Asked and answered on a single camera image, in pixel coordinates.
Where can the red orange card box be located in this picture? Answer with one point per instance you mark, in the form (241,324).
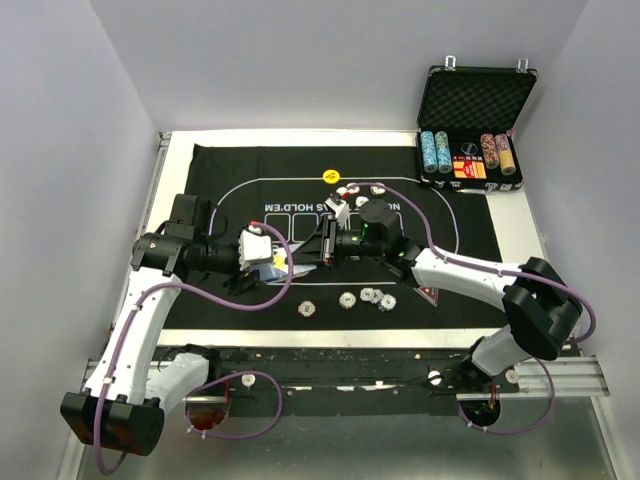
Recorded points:
(469,167)

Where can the blue playing card deck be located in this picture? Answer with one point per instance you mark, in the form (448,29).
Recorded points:
(275,271)

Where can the aluminium mounting rail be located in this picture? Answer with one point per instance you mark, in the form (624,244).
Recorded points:
(317,371)

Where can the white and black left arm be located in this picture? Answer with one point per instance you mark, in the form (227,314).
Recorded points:
(120,407)

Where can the red white chip near edge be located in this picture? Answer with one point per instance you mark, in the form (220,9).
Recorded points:
(306,308)

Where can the black aluminium poker chip case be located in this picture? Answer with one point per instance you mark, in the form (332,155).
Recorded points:
(466,102)

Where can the yellow round dealer button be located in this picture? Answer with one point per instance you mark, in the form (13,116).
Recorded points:
(331,176)

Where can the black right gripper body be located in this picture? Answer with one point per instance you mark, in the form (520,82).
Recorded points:
(329,242)

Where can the blue white chip stack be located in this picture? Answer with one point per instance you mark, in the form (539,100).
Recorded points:
(387,303)

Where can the red triangular dealer marker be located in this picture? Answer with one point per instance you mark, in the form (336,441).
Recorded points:
(431,295)

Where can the blue white 5 chip far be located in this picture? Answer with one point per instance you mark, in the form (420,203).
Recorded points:
(360,201)

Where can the black poker table mat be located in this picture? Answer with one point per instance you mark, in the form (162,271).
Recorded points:
(283,186)

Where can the light blue chip row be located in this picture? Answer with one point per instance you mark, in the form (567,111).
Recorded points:
(428,149)

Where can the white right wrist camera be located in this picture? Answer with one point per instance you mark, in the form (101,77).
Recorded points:
(339,209)

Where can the purple tan chip row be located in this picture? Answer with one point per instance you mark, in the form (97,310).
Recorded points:
(505,155)

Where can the blue back card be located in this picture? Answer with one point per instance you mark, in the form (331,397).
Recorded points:
(299,270)

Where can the green chip row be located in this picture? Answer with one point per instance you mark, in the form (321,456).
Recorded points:
(443,153)

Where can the red brown chip row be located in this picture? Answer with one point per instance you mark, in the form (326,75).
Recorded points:
(489,151)

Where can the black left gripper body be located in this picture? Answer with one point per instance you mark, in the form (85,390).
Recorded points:
(236,284)

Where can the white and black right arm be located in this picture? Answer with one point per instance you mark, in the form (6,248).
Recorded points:
(540,310)

